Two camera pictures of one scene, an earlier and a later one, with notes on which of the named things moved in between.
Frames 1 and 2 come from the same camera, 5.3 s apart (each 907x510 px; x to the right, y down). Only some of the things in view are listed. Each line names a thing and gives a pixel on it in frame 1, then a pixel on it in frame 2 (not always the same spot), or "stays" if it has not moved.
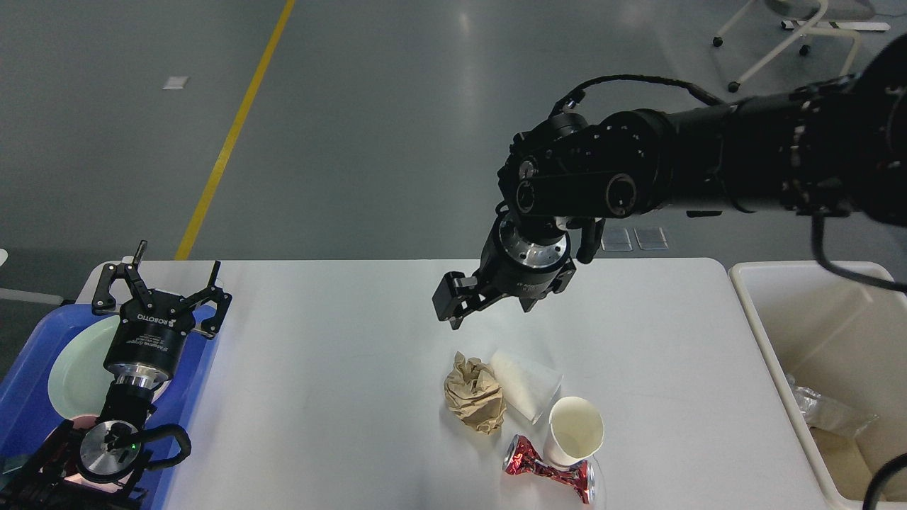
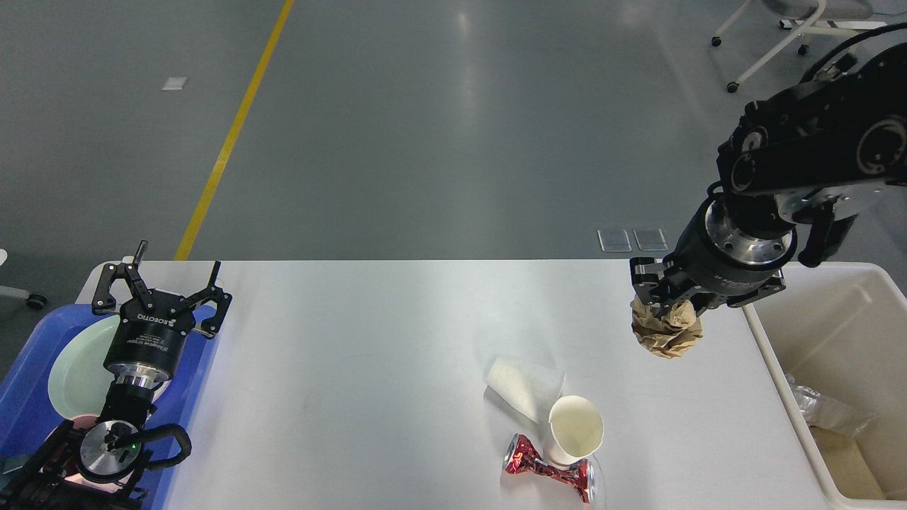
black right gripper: x=509 y=267 to x=710 y=259
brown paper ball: x=473 y=393 to x=668 y=334
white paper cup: x=575 y=431 stays
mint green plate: x=79 y=381 stays
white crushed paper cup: x=527 y=387 stays
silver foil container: x=829 y=414 stays
